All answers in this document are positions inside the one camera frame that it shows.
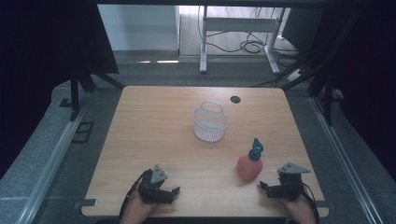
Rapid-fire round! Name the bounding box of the person's left hand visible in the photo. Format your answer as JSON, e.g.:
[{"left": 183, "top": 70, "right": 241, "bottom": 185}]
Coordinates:
[{"left": 123, "top": 189, "right": 158, "bottom": 219}]

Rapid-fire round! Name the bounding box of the person's right hand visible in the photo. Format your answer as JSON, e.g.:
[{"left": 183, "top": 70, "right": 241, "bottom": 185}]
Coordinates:
[{"left": 281, "top": 193, "right": 316, "bottom": 219}]

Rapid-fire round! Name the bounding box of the aluminium floor rail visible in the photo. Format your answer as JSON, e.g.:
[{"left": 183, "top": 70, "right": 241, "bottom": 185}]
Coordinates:
[
  {"left": 15, "top": 105, "right": 89, "bottom": 224},
  {"left": 309, "top": 96, "right": 385, "bottom": 224}
]

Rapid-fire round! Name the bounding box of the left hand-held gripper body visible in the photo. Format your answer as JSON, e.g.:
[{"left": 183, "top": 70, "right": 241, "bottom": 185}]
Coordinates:
[{"left": 137, "top": 163, "right": 169, "bottom": 204}]

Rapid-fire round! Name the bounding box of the white power strip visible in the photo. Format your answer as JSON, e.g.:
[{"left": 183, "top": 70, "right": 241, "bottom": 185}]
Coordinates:
[{"left": 287, "top": 68, "right": 304, "bottom": 82}]

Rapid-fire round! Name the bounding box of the pink bottle with blue pump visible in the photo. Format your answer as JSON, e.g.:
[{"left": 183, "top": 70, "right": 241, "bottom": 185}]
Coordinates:
[{"left": 235, "top": 137, "right": 265, "bottom": 182}]

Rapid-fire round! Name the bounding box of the black curtain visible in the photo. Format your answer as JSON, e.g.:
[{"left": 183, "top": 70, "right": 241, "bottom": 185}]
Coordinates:
[
  {"left": 0, "top": 0, "right": 120, "bottom": 180},
  {"left": 281, "top": 6, "right": 396, "bottom": 183}
]

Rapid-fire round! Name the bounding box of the white cabinet panel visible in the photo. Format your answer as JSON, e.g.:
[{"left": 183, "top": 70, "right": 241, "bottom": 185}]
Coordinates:
[{"left": 97, "top": 4, "right": 181, "bottom": 52}]

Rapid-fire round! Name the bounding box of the black floor cable tangle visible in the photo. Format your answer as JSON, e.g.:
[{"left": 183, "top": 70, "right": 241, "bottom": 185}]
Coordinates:
[{"left": 205, "top": 7, "right": 300, "bottom": 68}]

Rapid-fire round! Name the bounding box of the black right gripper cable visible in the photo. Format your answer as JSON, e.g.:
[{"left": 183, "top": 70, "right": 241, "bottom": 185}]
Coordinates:
[{"left": 300, "top": 182, "right": 321, "bottom": 224}]

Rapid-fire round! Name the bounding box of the white plastic basket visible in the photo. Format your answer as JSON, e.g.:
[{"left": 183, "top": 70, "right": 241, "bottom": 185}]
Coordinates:
[{"left": 192, "top": 100, "right": 229, "bottom": 143}]

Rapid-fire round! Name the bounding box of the black metal stand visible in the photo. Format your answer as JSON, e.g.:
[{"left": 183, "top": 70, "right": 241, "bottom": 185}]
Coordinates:
[
  {"left": 281, "top": 12, "right": 359, "bottom": 127},
  {"left": 68, "top": 66, "right": 126, "bottom": 121}
]

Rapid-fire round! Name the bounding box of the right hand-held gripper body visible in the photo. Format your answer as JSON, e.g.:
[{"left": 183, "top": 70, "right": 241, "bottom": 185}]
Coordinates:
[{"left": 276, "top": 161, "right": 312, "bottom": 202}]

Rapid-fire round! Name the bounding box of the white desk frame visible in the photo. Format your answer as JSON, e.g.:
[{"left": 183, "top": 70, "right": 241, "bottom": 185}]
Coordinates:
[{"left": 199, "top": 5, "right": 286, "bottom": 76}]

